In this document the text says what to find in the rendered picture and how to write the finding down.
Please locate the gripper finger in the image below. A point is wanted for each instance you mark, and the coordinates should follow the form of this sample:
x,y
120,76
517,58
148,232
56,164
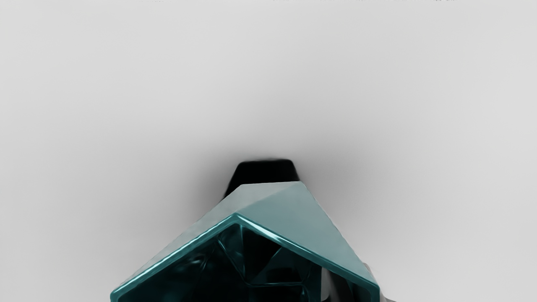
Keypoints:
x,y
385,296

